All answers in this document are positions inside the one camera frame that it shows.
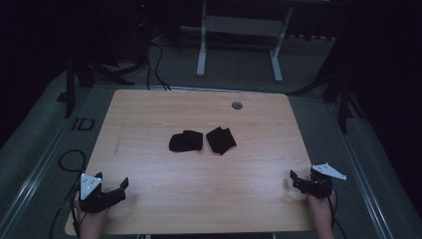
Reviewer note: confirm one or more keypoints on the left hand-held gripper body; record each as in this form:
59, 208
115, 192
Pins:
89, 186

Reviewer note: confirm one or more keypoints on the white metal desk frame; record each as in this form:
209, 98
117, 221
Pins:
242, 26

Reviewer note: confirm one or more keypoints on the person's left hand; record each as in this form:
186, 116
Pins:
92, 224

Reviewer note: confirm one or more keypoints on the black tripod stand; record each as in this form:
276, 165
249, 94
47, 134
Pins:
343, 109
70, 86

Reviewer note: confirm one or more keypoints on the person's right hand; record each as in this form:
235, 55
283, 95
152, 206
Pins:
320, 215

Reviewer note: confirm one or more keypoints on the metal floor rail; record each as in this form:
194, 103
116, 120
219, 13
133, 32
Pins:
361, 186
33, 181

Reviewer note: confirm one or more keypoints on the grey round table grommet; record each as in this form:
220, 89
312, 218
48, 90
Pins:
237, 105

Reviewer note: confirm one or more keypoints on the black sock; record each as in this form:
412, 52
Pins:
220, 141
185, 141

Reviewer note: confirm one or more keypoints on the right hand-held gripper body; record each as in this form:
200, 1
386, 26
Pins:
321, 184

